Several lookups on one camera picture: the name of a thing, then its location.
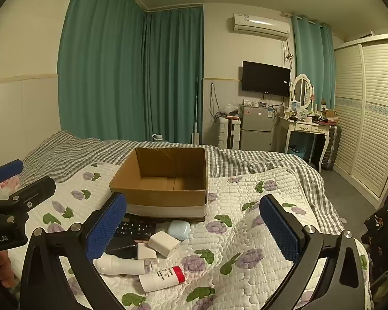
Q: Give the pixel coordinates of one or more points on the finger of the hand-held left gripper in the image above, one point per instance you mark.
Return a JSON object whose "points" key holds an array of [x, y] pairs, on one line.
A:
{"points": [[35, 190], [8, 169]]}

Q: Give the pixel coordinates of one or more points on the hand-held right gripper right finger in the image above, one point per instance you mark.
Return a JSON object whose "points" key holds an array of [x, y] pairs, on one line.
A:
{"points": [[278, 232]]}

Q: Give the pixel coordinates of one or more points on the clear water jug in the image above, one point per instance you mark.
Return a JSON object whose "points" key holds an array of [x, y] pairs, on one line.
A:
{"points": [[158, 137]]}

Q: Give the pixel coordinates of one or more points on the white dressing table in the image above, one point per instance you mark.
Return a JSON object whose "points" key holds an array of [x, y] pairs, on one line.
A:
{"points": [[307, 128]]}

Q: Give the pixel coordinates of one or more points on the person's left hand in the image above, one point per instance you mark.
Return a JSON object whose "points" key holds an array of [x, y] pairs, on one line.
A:
{"points": [[1, 268]]}

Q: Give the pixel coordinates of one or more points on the brown cardboard box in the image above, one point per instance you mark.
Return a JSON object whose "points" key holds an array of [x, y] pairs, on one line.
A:
{"points": [[158, 197]]}

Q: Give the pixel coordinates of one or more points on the white tube with red cap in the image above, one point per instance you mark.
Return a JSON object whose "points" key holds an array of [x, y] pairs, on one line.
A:
{"points": [[158, 279]]}

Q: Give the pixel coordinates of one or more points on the small white charger adapter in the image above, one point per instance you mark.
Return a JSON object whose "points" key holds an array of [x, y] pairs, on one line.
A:
{"points": [[145, 252]]}

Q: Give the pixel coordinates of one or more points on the black remote control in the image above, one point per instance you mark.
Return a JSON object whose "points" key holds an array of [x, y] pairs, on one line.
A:
{"points": [[135, 227]]}

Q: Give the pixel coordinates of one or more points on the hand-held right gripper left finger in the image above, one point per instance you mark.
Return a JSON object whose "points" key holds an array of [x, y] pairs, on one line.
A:
{"points": [[106, 229]]}

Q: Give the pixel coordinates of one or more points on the black wall television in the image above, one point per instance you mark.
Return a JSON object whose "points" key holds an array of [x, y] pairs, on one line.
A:
{"points": [[265, 77]]}

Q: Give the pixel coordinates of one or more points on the white louvered wardrobe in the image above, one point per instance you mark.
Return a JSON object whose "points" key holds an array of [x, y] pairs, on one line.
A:
{"points": [[368, 109]]}

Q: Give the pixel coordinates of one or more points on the white suitcase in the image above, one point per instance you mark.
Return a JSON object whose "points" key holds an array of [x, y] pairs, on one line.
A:
{"points": [[228, 134]]}

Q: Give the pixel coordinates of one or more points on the white air conditioner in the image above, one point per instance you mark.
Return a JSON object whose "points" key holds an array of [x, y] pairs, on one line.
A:
{"points": [[262, 25]]}

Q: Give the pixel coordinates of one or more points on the narrow teal curtain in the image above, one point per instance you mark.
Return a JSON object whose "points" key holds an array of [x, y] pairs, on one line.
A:
{"points": [[313, 58]]}

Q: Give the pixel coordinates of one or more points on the wide teal curtain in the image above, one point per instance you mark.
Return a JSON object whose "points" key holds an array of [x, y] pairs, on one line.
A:
{"points": [[100, 71]]}

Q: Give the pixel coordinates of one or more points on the small brown box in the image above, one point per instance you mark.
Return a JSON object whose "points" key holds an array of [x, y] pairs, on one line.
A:
{"points": [[329, 114]]}

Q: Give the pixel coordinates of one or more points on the white handheld device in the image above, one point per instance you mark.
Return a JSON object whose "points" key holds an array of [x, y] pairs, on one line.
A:
{"points": [[116, 264]]}

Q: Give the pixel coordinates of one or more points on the white oval vanity mirror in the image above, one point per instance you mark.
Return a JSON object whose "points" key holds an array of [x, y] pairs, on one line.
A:
{"points": [[302, 90]]}

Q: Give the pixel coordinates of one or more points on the blue basket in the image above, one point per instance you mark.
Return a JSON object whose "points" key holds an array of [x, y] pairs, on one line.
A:
{"points": [[296, 151]]}

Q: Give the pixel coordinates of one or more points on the large white charger adapter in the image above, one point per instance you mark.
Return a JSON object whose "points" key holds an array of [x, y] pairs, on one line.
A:
{"points": [[163, 242]]}

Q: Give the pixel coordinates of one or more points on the silver mini fridge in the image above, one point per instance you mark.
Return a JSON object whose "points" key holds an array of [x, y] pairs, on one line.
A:
{"points": [[257, 129]]}

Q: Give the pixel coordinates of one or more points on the small picture frame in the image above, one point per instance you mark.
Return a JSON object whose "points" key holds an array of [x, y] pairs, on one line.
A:
{"points": [[296, 105]]}

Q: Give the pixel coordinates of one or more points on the dark patterned clothing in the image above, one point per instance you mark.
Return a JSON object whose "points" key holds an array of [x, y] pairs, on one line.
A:
{"points": [[384, 232]]}

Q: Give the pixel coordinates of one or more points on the light blue earbuds case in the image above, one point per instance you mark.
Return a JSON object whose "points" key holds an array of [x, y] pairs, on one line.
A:
{"points": [[178, 230]]}

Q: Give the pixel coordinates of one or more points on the white mop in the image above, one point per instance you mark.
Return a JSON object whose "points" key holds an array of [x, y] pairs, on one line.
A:
{"points": [[195, 129]]}

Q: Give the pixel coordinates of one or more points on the dark suitcase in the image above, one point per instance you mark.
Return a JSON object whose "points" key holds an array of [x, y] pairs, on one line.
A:
{"points": [[331, 148]]}

